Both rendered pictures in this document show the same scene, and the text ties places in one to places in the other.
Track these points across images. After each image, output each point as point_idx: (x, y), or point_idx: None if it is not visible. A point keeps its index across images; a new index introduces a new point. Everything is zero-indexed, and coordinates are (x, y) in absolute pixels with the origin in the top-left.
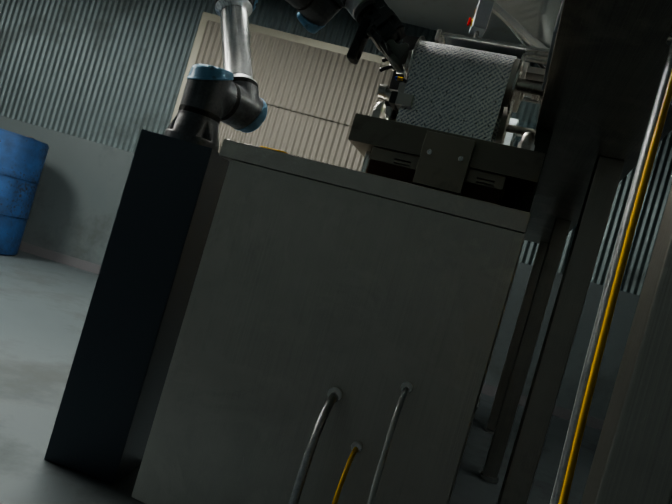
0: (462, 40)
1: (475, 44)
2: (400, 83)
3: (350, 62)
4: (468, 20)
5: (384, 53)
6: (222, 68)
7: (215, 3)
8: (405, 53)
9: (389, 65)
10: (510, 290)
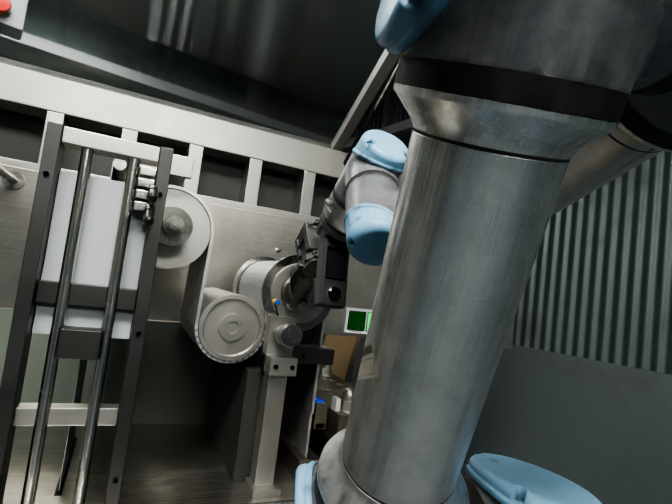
0: (185, 178)
1: (176, 180)
2: (296, 319)
3: (322, 306)
4: (6, 3)
5: (306, 278)
6: (520, 460)
7: (621, 115)
8: (313, 283)
9: (153, 211)
10: None
